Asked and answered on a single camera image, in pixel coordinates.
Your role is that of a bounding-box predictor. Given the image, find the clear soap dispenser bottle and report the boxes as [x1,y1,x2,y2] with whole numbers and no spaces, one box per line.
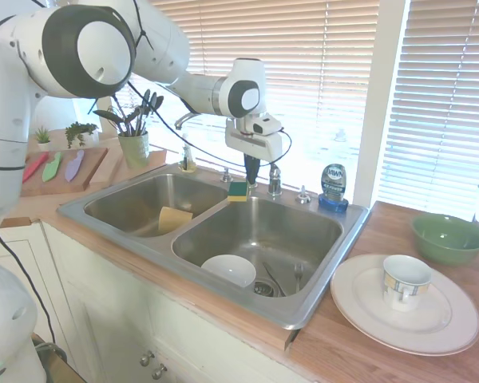
[181,133,195,171]

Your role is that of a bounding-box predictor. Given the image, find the thin black power cable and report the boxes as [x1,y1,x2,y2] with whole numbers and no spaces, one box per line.
[0,231,59,348]

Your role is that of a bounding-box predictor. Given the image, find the stainless steel double sink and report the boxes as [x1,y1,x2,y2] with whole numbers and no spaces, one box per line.
[57,163,371,331]

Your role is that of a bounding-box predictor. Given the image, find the chrome gooseneck faucet spout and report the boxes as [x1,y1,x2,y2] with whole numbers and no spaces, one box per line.
[173,110,203,131]

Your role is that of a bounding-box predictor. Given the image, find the green bowl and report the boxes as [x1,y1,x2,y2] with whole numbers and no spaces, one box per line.
[410,212,479,267]

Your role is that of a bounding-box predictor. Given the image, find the white patterned teacup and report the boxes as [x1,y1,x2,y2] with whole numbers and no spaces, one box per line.
[382,255,433,313]

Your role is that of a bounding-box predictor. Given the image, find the yellow sponge in sink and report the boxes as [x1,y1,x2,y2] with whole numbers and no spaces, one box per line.
[157,206,194,233]

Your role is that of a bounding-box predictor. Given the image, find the large white dinner plate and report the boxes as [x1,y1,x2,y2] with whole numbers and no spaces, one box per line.
[330,254,479,357]

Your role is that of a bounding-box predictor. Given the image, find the black solid spatula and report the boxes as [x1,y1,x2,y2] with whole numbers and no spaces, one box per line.
[93,109,125,135]

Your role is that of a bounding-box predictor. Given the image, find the yellow and green sponge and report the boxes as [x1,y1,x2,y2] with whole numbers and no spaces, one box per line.
[227,180,251,203]

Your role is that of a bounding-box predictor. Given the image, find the brown wooden cutting board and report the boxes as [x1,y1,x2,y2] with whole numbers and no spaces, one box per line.
[20,147,109,198]

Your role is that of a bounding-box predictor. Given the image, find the white ceramic bowl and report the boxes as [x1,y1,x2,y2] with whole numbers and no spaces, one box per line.
[200,254,257,289]

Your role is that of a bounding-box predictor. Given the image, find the leafy plant in white pot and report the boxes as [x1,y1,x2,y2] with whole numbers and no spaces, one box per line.
[65,121,100,151]

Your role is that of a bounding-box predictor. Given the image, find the black camera cable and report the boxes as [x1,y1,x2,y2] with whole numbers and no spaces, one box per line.
[89,0,293,168]

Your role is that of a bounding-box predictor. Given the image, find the green plastic knife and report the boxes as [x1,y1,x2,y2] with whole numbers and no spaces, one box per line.
[42,151,64,184]

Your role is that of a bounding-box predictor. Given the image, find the white kitchen cabinets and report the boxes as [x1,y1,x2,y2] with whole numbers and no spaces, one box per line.
[0,219,296,383]

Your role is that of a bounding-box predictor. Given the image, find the black slotted spatula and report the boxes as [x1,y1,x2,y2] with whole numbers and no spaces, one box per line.
[137,89,164,136]

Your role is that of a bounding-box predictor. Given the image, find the metal table knife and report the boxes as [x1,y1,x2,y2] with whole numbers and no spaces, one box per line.
[262,261,287,298]

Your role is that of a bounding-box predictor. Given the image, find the wide white window blind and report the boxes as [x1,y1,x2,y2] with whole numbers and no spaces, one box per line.
[143,0,380,192]

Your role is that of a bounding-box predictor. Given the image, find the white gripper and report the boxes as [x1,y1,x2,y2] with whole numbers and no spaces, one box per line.
[224,118,285,188]

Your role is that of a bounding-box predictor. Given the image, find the purple plastic knife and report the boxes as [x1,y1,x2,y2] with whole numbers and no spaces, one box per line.
[65,149,85,184]

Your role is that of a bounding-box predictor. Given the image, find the chrome faucet lever handle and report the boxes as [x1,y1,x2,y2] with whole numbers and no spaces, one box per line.
[266,162,284,196]

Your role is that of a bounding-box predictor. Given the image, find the narrow white window blind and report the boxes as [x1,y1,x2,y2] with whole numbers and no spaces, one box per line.
[377,0,479,216]

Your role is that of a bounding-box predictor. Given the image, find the small metal drain strainer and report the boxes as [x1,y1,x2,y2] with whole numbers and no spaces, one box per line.
[253,278,287,298]

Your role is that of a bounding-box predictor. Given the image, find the red plastic knife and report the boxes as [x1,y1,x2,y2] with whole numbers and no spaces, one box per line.
[22,153,49,184]

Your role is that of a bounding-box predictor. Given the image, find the green utensil pot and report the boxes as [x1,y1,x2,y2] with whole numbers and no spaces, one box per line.
[117,131,150,169]

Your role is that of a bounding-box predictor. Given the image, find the small succulent in white pot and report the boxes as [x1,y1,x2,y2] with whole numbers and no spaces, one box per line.
[34,126,52,152]

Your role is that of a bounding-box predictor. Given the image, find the coiled black cables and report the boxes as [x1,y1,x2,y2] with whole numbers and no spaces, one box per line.
[32,339,69,365]

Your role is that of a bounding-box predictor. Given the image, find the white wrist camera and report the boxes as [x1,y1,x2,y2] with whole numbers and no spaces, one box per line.
[239,113,283,137]

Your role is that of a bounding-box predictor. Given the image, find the blue Dawn dish soap bottle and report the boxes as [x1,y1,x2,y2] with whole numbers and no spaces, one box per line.
[317,163,350,213]

